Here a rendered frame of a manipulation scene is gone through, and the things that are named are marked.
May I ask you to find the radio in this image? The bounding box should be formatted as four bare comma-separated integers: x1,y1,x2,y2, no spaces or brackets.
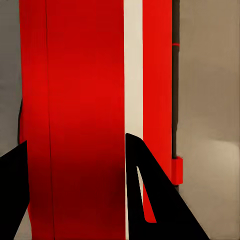
17,0,183,240

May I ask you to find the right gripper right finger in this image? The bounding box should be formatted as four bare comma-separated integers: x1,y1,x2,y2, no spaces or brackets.
125,133,210,240

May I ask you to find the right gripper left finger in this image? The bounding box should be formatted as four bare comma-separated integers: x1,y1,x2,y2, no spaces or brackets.
0,141,30,240

